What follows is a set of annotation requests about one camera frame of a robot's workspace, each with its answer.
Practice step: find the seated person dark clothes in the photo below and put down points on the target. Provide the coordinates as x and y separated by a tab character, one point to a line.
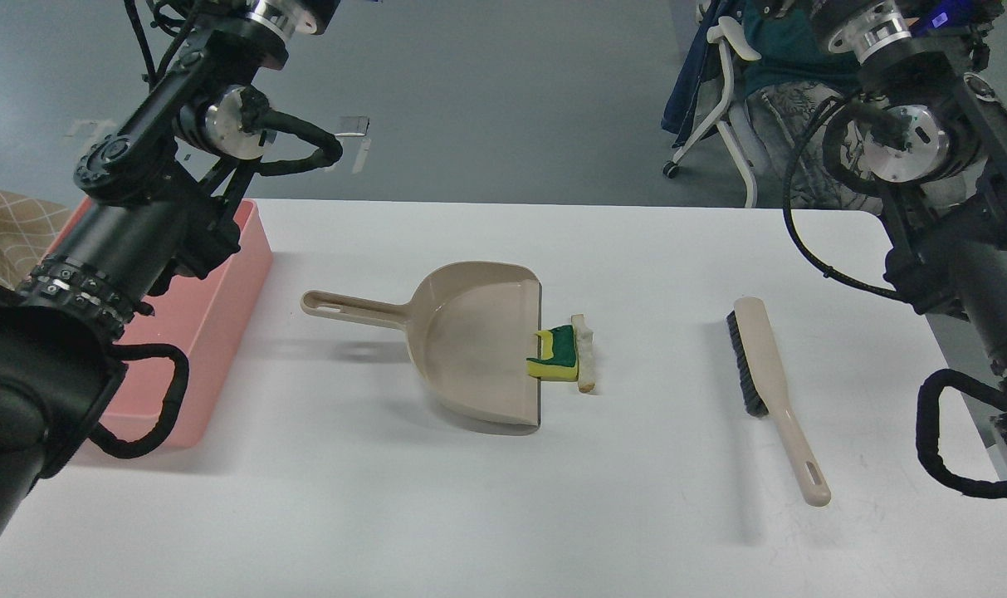
783	91

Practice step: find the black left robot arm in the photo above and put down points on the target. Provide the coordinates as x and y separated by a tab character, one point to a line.
163	189

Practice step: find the white office chair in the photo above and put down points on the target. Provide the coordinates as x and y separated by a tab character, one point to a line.
722	112

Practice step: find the yellow green sponge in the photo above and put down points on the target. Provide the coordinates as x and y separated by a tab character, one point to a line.
558	359

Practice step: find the beige hand brush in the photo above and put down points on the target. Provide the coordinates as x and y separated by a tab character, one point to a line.
766	394

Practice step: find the pink plastic bin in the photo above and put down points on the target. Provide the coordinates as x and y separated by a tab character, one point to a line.
203	318

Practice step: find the dark blue hanging jacket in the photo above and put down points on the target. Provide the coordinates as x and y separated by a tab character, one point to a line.
692	19

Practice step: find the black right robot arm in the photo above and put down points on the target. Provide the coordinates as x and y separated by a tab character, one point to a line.
926	134

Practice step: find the beige plastic dustpan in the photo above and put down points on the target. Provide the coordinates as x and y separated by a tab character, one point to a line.
470	327

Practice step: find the white foam strip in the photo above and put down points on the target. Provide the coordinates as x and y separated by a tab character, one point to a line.
584	345

